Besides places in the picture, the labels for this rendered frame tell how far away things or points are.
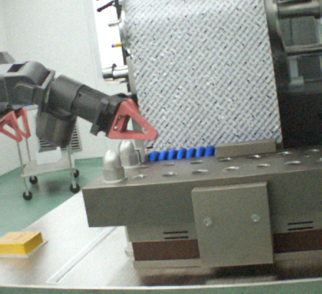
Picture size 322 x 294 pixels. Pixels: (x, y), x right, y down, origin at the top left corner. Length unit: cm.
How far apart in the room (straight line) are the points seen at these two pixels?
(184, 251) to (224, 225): 9
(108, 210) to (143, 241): 7
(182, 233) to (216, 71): 28
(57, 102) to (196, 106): 24
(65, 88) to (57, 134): 9
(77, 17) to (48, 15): 41
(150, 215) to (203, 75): 27
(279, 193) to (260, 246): 7
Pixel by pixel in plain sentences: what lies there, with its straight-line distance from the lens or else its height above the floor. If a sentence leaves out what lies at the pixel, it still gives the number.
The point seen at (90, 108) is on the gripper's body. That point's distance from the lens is 98.
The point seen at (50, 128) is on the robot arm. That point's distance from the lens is 104.
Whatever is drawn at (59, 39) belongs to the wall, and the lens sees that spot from 719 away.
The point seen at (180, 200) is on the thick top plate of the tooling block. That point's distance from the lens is 78.
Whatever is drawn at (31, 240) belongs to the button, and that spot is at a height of 92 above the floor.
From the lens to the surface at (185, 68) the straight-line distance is 95.
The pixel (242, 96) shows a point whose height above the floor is 111.
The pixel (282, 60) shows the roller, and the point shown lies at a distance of 105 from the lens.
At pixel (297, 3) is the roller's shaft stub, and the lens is 97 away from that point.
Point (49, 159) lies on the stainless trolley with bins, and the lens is 599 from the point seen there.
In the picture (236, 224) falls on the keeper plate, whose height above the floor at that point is 97.
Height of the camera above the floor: 120
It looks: 8 degrees down
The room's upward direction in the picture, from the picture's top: 8 degrees counter-clockwise
